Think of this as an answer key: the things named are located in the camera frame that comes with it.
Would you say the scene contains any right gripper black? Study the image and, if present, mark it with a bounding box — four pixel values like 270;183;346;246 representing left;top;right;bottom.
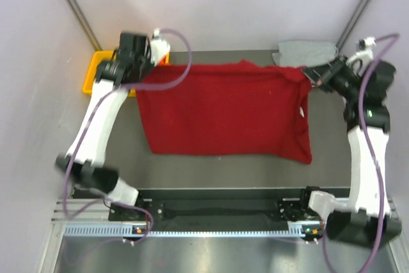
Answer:
300;53;362;100

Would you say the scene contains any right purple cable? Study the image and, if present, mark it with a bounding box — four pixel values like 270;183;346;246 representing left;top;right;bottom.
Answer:
321;33;400;273

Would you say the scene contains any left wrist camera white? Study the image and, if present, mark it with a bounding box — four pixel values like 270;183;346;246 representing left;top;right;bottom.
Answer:
150;28;171;66

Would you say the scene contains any yellow plastic bin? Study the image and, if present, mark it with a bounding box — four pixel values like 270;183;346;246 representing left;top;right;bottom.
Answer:
82;51;128;96

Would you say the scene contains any dark red t shirt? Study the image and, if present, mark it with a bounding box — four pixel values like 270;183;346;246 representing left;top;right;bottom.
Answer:
136;61;313;164

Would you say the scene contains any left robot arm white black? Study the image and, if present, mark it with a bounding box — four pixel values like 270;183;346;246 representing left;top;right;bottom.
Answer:
56;32;170;220

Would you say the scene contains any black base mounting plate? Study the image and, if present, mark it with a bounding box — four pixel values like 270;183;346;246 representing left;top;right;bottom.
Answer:
107;198;317;222

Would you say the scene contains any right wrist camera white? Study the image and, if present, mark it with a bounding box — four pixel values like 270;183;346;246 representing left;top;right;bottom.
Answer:
346;36;376;66

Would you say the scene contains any orange t shirt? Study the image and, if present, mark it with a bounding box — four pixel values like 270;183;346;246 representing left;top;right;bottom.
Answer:
159;53;170;65

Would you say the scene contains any folded grey t shirt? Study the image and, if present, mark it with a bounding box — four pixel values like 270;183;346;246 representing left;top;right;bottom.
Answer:
272;40;338;67

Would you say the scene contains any purple cable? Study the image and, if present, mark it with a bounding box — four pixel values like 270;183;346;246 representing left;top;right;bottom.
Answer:
321;33;400;273
62;29;192;245

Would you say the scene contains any grey slotted cable duct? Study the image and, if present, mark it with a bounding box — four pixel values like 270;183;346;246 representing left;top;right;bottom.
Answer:
64;223;305;238

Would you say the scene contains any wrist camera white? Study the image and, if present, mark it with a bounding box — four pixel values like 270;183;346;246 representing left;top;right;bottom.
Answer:
150;28;171;66
346;36;376;66

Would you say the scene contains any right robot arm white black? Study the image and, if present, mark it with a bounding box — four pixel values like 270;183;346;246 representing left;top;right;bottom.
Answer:
298;56;402;249

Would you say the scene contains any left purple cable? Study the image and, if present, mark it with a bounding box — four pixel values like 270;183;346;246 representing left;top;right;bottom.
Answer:
62;29;192;245

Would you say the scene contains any aluminium frame rail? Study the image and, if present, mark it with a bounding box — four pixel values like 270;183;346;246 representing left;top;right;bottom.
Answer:
50;198;400;222

